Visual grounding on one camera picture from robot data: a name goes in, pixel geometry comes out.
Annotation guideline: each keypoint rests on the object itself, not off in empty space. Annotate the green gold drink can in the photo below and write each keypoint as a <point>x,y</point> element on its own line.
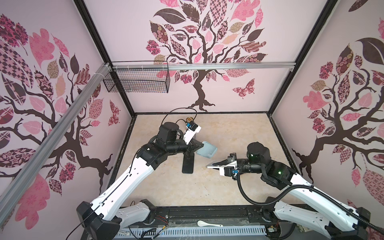
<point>189,119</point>

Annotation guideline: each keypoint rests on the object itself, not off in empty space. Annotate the silver aluminium bar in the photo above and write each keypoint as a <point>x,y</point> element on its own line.
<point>220,66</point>
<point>23,180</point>

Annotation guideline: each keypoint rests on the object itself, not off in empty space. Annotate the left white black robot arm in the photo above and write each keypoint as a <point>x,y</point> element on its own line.
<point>104,217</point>

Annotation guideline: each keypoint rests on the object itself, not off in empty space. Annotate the black wire basket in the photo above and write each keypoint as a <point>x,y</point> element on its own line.
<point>138,77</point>

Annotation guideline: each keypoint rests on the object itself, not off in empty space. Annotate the white plastic spoon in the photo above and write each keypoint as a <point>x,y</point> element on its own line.
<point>205,224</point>

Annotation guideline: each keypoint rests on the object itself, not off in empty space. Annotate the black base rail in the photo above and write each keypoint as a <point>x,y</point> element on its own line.
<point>236,215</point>

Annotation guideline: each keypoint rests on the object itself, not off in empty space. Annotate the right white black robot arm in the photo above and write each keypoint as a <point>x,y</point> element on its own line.
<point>299,201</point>

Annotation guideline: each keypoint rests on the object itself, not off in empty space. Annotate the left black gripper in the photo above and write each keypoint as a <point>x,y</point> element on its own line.
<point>193,145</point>

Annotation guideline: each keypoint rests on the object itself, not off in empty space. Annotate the silver aluminium bar left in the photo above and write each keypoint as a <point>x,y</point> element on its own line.
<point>23,180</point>

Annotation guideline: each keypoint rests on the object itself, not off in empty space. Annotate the white slotted cable duct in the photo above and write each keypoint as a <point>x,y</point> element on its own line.
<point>190,232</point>

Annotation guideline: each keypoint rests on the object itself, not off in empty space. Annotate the silver aluminium bar back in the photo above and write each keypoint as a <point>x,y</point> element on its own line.
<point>220,66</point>

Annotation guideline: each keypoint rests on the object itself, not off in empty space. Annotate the black phone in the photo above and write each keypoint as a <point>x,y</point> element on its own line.
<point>188,163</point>
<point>216,165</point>

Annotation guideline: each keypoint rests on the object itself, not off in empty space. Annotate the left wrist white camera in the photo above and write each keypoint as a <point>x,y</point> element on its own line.
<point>192,130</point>

